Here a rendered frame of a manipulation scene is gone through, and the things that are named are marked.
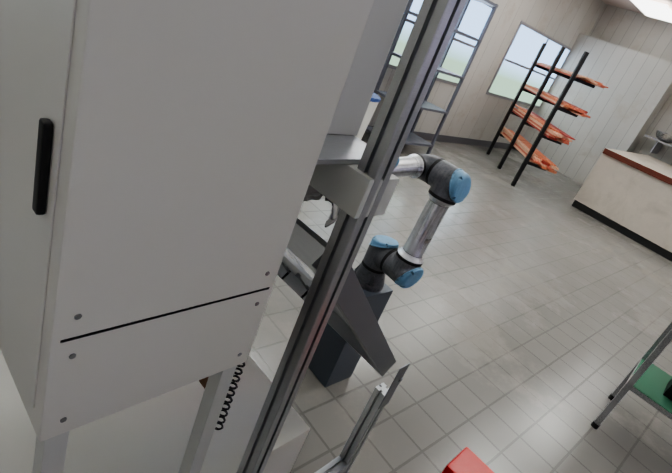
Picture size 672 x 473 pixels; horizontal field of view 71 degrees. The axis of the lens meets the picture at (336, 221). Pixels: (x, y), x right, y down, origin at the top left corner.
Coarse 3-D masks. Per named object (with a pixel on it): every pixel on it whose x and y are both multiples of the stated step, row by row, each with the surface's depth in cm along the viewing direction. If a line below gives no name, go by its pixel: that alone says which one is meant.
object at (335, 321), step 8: (280, 272) 166; (288, 280) 164; (296, 280) 163; (296, 288) 161; (304, 288) 161; (328, 320) 152; (336, 320) 152; (336, 328) 150; (344, 328) 149; (344, 336) 148; (352, 336) 147; (352, 344) 146; (360, 344) 145; (360, 352) 144; (368, 360) 142
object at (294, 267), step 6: (288, 258) 146; (288, 264) 156; (294, 264) 144; (294, 270) 155; (300, 270) 143; (300, 276) 150; (306, 276) 141; (306, 282) 153; (336, 306) 137; (336, 312) 149; (342, 318) 148
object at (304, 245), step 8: (296, 224) 89; (304, 224) 88; (296, 232) 96; (304, 232) 89; (312, 232) 86; (296, 240) 104; (304, 240) 96; (312, 240) 88; (320, 240) 85; (288, 248) 125; (296, 248) 113; (304, 248) 103; (312, 248) 95; (320, 248) 88; (304, 256) 112; (312, 256) 103
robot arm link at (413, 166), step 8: (400, 160) 173; (408, 160) 176; (416, 160) 179; (424, 160) 180; (432, 160) 181; (400, 168) 172; (408, 168) 175; (416, 168) 178; (424, 168) 180; (400, 176) 176; (416, 176) 182; (424, 176) 182
